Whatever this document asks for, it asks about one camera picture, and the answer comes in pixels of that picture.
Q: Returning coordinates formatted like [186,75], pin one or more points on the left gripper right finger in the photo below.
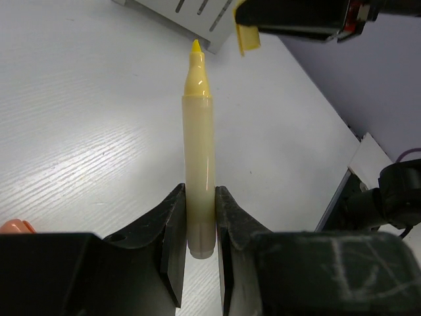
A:
[311,273]

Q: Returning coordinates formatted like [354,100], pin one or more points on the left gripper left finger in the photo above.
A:
[137,270]

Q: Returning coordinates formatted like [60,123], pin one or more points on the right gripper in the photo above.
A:
[319,20]

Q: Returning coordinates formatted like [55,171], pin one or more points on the yellow cap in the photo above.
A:
[248,38]

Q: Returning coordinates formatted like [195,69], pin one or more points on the orange cap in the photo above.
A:
[17,226]

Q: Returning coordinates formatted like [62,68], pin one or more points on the yellow marker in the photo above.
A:
[199,157]

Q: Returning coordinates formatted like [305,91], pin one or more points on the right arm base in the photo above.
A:
[395,201]

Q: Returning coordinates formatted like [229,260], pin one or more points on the black and white organizer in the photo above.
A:
[211,20]

